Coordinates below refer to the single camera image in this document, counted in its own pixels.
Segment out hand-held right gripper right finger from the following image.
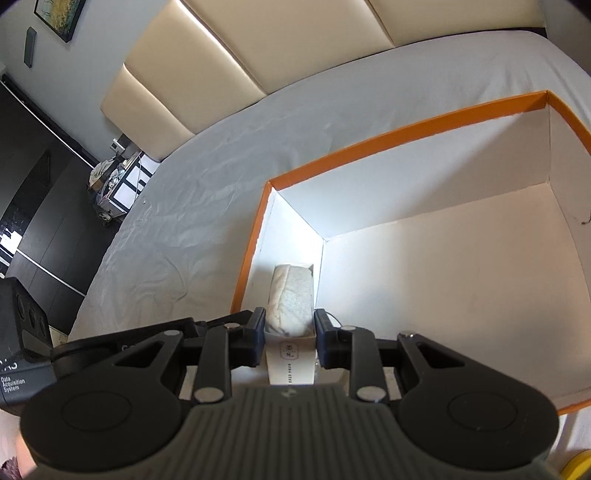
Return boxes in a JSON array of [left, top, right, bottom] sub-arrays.
[[314, 308, 468, 404]]

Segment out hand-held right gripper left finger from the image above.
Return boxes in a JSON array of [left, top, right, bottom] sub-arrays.
[[115, 307, 267, 402]]

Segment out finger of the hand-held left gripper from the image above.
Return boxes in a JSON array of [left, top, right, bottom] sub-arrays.
[[50, 318, 205, 376]]

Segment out narrow white box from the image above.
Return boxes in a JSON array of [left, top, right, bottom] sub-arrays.
[[264, 262, 320, 387]]

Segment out white towel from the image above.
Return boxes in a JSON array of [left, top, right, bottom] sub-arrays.
[[267, 264, 317, 339]]

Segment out orange cardboard box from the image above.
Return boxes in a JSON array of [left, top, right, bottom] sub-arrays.
[[230, 90, 591, 416]]

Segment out dark wardrobe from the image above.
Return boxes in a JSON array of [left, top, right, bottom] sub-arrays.
[[0, 73, 106, 298]]

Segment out cluttered nightstand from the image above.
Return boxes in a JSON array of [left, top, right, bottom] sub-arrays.
[[87, 133, 163, 223]]

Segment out yellow round object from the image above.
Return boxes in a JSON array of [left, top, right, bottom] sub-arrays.
[[558, 449, 591, 480]]

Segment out cream padded headboard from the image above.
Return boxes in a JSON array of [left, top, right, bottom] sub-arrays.
[[100, 0, 549, 163]]

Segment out framed wall picture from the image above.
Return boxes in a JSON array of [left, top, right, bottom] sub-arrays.
[[34, 0, 88, 44]]

